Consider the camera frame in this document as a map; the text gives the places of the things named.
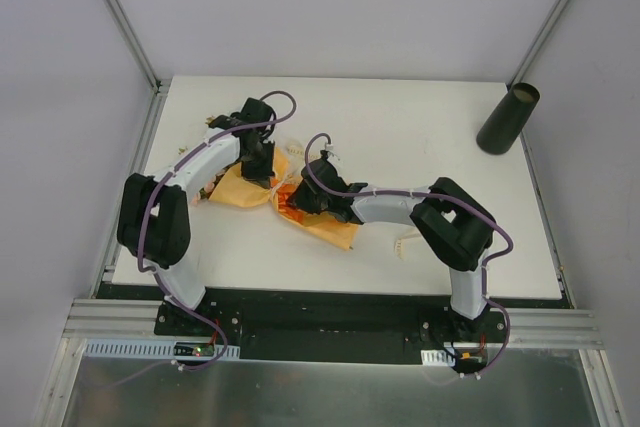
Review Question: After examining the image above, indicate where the cream printed ribbon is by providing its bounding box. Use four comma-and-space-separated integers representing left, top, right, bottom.
269, 139, 426, 263

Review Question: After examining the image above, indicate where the orange paper flower wrapping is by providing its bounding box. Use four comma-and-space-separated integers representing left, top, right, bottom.
208, 141, 358, 250

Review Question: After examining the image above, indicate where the artificial flower bunch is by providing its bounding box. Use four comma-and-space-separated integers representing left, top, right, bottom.
178, 115, 227, 206

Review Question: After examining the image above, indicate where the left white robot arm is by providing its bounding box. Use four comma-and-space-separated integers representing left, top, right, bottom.
116, 98, 276, 336

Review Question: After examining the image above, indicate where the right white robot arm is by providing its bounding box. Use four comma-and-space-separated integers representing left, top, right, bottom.
287, 159, 497, 342

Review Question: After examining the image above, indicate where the dark cylindrical vase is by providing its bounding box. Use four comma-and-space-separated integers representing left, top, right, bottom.
476, 82, 540, 155

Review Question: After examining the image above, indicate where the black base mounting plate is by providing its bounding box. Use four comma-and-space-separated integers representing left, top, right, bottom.
144, 285, 576, 363

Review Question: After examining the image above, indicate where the left aluminium frame post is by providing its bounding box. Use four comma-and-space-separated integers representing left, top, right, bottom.
103, 0, 162, 93

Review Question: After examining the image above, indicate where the right white cable duct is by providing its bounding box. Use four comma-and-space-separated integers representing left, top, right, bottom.
420, 349, 456, 368

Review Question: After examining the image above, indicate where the white cable duct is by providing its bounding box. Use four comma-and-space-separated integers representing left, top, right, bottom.
85, 339, 240, 362
420, 349, 456, 368

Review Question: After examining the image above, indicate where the left white cable duct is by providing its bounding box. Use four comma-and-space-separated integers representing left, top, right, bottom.
85, 339, 240, 362

